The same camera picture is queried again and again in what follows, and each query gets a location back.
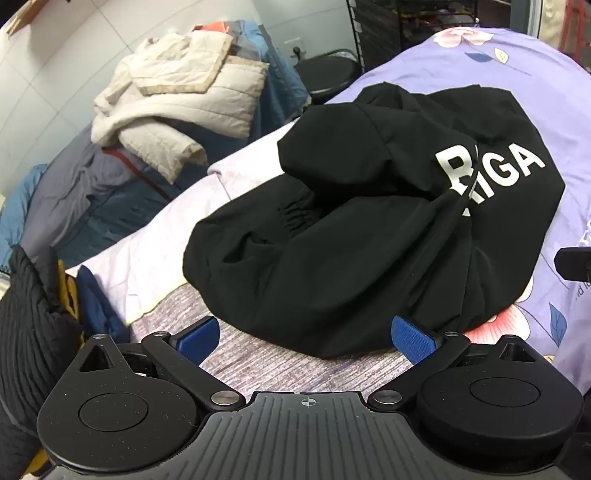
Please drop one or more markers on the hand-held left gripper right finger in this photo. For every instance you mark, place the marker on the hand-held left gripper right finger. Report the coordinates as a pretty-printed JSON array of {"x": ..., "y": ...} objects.
[{"x": 412, "y": 342}]

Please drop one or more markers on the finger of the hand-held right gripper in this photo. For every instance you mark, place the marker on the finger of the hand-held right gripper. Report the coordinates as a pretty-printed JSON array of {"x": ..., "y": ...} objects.
[{"x": 575, "y": 263}]

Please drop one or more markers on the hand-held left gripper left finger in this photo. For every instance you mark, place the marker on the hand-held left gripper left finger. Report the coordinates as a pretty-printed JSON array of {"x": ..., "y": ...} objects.
[{"x": 199, "y": 339}]

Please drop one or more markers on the black jacket with white print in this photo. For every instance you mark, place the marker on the black jacket with white print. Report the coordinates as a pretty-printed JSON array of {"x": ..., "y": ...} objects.
[{"x": 351, "y": 249}]

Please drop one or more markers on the grey striped blanket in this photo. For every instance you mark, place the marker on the grey striped blanket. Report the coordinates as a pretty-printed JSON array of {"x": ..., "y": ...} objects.
[{"x": 258, "y": 355}]

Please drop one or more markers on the navy cloth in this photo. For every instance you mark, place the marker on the navy cloth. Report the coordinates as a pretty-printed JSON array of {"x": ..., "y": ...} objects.
[{"x": 99, "y": 302}]

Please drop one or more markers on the yellow cloth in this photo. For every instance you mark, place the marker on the yellow cloth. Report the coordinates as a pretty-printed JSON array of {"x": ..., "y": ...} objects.
[{"x": 67, "y": 290}]

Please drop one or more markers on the black quilted jacket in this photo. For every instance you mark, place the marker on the black quilted jacket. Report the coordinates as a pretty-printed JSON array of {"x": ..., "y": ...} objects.
[{"x": 27, "y": 346}]

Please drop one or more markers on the purple floral bed sheet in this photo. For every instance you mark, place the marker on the purple floral bed sheet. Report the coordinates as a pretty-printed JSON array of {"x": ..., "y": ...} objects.
[{"x": 545, "y": 92}]

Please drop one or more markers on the blue and grey jacket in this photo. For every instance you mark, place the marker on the blue and grey jacket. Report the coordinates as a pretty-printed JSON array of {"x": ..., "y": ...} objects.
[{"x": 92, "y": 194}]

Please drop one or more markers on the cream puffer jacket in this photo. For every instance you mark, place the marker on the cream puffer jacket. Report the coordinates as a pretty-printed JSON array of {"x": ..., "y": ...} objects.
[{"x": 184, "y": 101}]

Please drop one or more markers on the black round stool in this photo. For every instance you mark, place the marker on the black round stool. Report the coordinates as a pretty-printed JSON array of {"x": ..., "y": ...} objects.
[{"x": 328, "y": 74}]

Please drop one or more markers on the black metal rack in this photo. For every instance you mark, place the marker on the black metal rack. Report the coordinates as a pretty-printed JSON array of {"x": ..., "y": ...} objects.
[{"x": 392, "y": 27}]

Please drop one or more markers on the orange garment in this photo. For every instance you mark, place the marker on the orange garment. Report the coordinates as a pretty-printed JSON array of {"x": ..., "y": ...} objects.
[{"x": 213, "y": 27}]

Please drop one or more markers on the white wall socket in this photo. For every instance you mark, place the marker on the white wall socket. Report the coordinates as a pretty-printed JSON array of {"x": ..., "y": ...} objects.
[{"x": 295, "y": 46}]

